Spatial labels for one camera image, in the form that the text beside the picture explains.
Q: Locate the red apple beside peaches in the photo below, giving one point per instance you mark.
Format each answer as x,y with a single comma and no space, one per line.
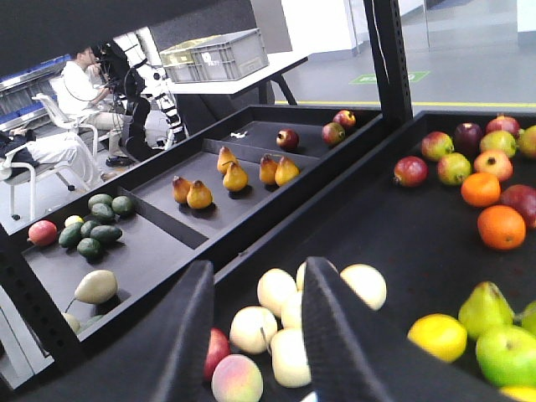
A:
218,349

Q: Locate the white pear fruit front left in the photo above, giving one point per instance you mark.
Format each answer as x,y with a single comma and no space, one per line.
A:
289,359

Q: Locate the black vertical rack post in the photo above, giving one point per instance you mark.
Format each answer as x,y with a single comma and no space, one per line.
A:
388,51

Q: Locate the black basket display tray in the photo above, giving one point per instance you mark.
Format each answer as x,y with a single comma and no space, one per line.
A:
423,240

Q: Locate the yellow lemon centre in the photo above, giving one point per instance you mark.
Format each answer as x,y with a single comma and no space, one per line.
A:
440,335

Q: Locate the seated person in white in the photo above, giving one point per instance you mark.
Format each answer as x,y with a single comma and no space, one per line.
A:
77,95

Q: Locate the black rear avocado tray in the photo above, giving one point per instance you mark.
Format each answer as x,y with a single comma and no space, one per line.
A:
209,197

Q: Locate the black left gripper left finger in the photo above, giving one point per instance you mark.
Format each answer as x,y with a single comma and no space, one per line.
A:
160,359

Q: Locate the peach left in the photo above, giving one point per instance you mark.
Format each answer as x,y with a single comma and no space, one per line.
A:
237,378

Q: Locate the green pear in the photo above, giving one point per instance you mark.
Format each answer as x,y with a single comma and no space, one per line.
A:
484,309

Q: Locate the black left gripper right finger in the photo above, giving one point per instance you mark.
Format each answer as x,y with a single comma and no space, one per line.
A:
356,355

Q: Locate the white pear fruit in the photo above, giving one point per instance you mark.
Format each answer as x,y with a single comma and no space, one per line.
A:
367,282
289,359

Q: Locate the white pear fruit front right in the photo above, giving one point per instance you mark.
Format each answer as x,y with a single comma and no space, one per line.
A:
367,282

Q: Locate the pale mango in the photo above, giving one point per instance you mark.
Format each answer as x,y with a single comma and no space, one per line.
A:
96,287

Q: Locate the grey plastic crate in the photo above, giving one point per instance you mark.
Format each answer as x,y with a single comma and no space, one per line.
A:
222,57

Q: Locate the green apple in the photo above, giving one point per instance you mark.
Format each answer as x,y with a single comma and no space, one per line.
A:
506,356

